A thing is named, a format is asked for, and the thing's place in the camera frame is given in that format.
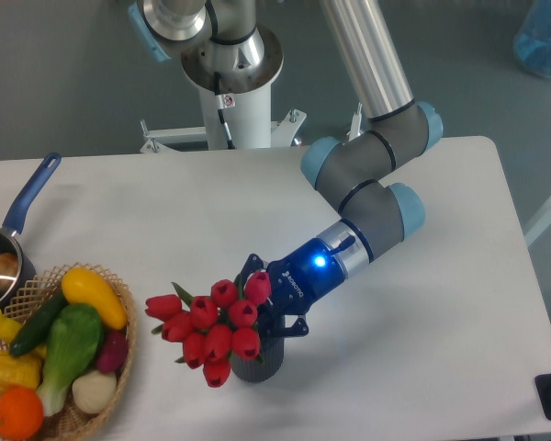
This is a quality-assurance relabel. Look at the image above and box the blue handled saucepan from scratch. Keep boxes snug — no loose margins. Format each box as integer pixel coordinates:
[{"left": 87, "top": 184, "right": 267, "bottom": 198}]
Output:
[{"left": 0, "top": 153, "right": 62, "bottom": 309}]

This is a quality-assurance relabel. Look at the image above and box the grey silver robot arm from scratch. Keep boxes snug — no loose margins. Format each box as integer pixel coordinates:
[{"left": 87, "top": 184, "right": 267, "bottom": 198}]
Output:
[{"left": 129, "top": 1, "right": 443, "bottom": 338}]

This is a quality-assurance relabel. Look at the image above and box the white garlic bulb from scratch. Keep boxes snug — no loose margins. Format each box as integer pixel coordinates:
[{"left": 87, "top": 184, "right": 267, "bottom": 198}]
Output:
[{"left": 72, "top": 369, "right": 117, "bottom": 414}]

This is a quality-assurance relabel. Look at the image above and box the black cable on pedestal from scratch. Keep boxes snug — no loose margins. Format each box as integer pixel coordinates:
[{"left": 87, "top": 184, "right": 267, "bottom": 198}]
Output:
[{"left": 212, "top": 72, "right": 237, "bottom": 150}]

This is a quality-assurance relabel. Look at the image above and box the green cucumber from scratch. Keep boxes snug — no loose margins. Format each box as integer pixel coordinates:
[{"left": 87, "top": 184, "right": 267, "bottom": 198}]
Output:
[{"left": 8, "top": 291, "right": 68, "bottom": 357}]

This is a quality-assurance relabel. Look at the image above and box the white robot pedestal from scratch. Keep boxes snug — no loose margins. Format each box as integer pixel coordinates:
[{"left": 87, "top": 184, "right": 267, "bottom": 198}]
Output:
[{"left": 141, "top": 25, "right": 307, "bottom": 153}]

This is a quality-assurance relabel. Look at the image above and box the dark grey ribbed vase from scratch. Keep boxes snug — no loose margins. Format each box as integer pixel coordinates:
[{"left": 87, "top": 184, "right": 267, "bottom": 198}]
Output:
[{"left": 231, "top": 337, "right": 285, "bottom": 383}]

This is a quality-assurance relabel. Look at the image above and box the red tulip bouquet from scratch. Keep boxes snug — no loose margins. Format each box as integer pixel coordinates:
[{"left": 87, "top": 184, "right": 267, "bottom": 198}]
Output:
[{"left": 145, "top": 270, "right": 272, "bottom": 388}]

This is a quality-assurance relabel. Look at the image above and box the blue plastic bag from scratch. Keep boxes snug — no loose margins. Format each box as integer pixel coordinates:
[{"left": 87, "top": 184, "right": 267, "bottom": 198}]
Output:
[{"left": 512, "top": 0, "right": 551, "bottom": 79}]

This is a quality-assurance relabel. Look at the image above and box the purple red radish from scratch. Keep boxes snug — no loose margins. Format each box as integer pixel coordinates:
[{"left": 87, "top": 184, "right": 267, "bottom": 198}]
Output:
[{"left": 95, "top": 331, "right": 129, "bottom": 374}]

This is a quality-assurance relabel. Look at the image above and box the yellow squash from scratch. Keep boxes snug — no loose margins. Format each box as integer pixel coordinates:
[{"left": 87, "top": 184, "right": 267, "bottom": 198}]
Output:
[{"left": 62, "top": 267, "right": 128, "bottom": 331}]

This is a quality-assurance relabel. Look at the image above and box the green lettuce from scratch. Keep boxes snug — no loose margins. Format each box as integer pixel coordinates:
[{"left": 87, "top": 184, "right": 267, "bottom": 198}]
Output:
[{"left": 37, "top": 303, "right": 104, "bottom": 417}]

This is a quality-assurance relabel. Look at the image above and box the orange fruit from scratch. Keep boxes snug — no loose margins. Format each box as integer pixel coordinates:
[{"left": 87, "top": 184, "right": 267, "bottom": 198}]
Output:
[{"left": 0, "top": 387, "right": 44, "bottom": 440}]

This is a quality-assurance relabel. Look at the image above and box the yellow corn cob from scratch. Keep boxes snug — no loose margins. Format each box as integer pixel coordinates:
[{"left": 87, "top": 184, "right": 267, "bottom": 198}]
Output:
[{"left": 0, "top": 350, "right": 42, "bottom": 395}]

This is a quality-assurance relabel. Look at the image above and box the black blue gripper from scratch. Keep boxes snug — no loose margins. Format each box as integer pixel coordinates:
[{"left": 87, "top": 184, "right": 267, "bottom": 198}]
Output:
[{"left": 234, "top": 238, "right": 345, "bottom": 338}]

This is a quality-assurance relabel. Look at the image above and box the woven wicker basket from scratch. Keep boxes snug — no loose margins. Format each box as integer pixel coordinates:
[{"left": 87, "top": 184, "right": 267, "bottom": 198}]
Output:
[{"left": 2, "top": 263, "right": 137, "bottom": 440}]

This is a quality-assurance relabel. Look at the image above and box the small yellow banana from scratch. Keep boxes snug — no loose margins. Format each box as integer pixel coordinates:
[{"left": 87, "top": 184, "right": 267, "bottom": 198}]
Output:
[{"left": 0, "top": 309, "right": 23, "bottom": 345}]

